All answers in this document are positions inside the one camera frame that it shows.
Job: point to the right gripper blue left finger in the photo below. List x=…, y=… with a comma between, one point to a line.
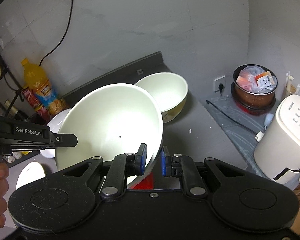
x=123, y=166

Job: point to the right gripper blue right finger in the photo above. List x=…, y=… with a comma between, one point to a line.
x=183, y=167

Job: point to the red and black bowl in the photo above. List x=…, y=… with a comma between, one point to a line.
x=146, y=184

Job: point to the cream bowl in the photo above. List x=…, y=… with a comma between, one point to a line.
x=169, y=92
x=109, y=121

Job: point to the white deep plate blue print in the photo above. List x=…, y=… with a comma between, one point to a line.
x=54, y=125

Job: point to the white plate gold rim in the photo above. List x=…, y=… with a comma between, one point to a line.
x=30, y=173

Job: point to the tall red drink can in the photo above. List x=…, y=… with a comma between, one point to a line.
x=34, y=102

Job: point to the orange juice bottle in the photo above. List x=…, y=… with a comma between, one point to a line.
x=37, y=80

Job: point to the black metal spice rack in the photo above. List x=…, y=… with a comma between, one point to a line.
x=9, y=104

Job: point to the white electric kettle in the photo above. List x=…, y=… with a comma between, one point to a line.
x=277, y=152

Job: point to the brown pot with packets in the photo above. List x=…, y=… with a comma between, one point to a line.
x=255, y=79

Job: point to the low wall socket with plug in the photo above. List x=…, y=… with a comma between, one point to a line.
x=219, y=83

